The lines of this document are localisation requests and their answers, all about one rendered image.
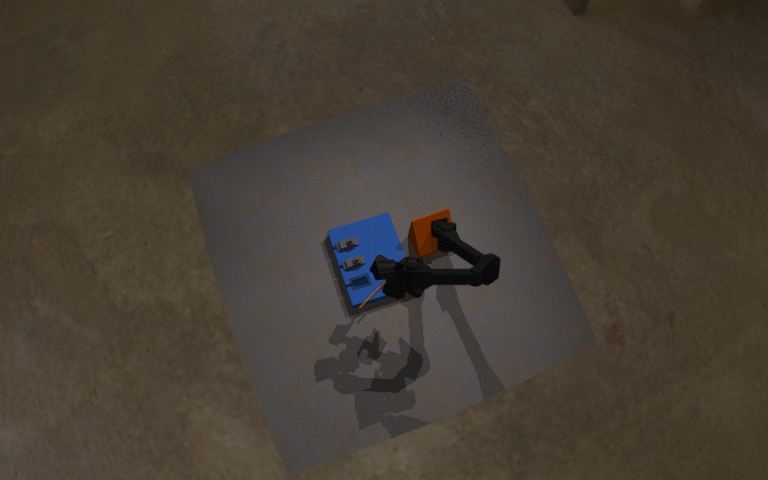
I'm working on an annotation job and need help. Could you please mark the blue flat deck plate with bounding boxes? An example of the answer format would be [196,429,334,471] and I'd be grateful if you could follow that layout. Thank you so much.
[327,212,405,308]

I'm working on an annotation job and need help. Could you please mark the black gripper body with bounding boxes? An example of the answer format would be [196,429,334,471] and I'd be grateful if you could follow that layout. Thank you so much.
[370,255,425,298]

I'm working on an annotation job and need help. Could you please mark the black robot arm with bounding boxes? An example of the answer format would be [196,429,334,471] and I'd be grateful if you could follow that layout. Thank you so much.
[373,218,500,300]

